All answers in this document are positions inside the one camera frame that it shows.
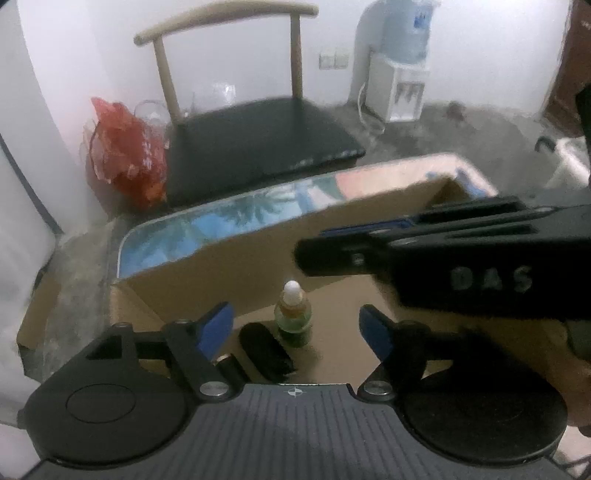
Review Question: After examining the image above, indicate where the blue water jug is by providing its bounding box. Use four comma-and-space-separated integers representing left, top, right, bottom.
355, 1, 441, 65

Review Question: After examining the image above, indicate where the wooden chair black seat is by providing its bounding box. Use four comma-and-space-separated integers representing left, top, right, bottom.
134, 1, 366, 208

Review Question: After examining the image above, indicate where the blue patterned table mat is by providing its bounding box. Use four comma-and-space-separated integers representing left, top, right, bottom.
116, 153, 498, 279

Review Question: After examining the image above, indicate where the grey white blanket pile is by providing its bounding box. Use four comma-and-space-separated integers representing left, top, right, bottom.
535, 136, 590, 190

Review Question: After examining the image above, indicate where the brown wooden door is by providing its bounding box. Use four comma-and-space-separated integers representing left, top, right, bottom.
544, 1, 591, 137

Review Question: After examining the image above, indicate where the black curtain cord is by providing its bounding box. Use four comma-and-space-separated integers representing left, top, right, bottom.
0, 133, 63, 236

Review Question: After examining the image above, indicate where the green dropper bottle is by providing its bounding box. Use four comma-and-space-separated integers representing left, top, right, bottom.
274, 280, 311, 348

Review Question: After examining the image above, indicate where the red plastic bag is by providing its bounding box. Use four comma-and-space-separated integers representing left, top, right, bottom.
88, 97, 167, 210

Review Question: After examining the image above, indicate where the person's right hand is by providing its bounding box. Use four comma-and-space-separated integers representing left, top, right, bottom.
542, 321, 590, 428

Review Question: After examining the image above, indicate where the brown cardboard box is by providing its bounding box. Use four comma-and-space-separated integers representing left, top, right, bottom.
15, 176, 578, 398

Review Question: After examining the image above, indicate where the white water dispenser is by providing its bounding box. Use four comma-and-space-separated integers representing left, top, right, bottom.
365, 53, 430, 123

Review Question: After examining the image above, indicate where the white wall socket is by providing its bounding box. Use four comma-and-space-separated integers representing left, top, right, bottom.
318, 49, 351, 70

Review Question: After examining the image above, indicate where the white curtain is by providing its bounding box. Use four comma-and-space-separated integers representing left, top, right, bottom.
1, 1, 96, 423

